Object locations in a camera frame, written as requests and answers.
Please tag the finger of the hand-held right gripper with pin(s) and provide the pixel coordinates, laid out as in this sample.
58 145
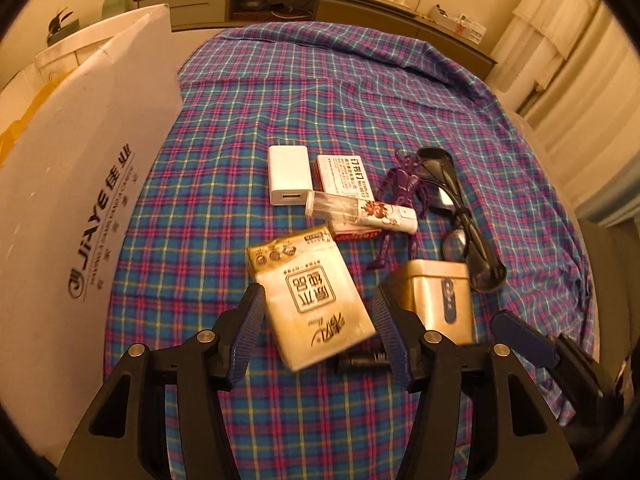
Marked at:
525 340

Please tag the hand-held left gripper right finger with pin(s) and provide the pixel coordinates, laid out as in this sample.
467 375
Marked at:
392 335

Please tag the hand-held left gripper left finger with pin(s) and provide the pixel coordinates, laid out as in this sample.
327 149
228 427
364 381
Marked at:
247 332

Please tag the small black cylinder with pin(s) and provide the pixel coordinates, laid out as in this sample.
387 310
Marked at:
360 360

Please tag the gold tin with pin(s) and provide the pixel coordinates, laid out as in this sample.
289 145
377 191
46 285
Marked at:
435 300

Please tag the beige tissue pack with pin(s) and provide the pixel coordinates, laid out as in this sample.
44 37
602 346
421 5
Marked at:
310 305

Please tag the black glasses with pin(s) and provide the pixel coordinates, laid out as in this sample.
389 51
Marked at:
480 270

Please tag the clear white spray tube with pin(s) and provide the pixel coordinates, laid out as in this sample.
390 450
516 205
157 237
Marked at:
380 212

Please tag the purple toy figure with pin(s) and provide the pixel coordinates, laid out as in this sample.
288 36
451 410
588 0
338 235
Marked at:
402 180

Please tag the white staples box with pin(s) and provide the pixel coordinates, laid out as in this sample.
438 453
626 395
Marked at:
345 175

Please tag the white charger plug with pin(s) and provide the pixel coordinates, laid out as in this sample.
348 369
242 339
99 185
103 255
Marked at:
289 170

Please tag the white cardboard box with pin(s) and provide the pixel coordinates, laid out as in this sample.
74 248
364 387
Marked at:
85 185

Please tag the plaid blanket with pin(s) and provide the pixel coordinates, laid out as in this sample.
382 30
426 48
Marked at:
310 95

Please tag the cream curtain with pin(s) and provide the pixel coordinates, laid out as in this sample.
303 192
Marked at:
575 85

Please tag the white box with red label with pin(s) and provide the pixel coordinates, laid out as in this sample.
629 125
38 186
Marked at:
460 25

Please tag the long low cabinet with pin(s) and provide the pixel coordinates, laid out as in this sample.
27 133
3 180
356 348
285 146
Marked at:
350 10

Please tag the green plastic chair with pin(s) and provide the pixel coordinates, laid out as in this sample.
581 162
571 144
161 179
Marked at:
115 5

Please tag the dark potted plant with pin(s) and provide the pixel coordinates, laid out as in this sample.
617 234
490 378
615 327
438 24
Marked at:
60 25

